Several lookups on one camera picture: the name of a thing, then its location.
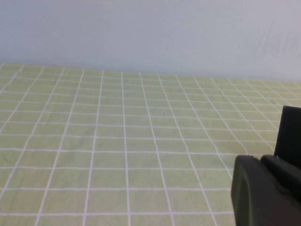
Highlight black printed glasses case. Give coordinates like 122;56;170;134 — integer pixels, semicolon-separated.
273;105;301;170

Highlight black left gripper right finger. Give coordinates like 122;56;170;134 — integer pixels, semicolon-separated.
260;153;301;203

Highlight green checked tablecloth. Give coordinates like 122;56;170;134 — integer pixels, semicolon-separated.
0;62;301;226

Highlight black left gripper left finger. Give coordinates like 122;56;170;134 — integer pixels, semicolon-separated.
230;154;301;226

